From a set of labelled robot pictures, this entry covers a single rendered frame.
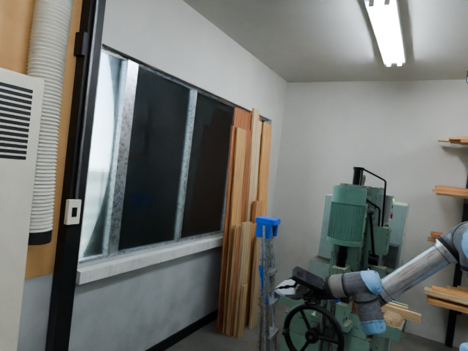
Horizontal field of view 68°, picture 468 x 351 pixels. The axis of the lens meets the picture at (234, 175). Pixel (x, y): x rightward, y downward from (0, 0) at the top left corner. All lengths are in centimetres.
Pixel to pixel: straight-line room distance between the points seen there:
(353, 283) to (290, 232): 332
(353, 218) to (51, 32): 168
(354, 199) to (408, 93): 260
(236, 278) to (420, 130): 250
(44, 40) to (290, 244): 356
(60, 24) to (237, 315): 266
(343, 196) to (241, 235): 154
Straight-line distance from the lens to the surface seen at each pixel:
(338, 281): 124
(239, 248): 328
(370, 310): 125
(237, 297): 338
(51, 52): 184
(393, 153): 425
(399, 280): 135
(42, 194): 180
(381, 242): 214
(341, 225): 191
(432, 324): 444
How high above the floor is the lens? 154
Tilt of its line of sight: 1 degrees down
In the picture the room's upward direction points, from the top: 7 degrees clockwise
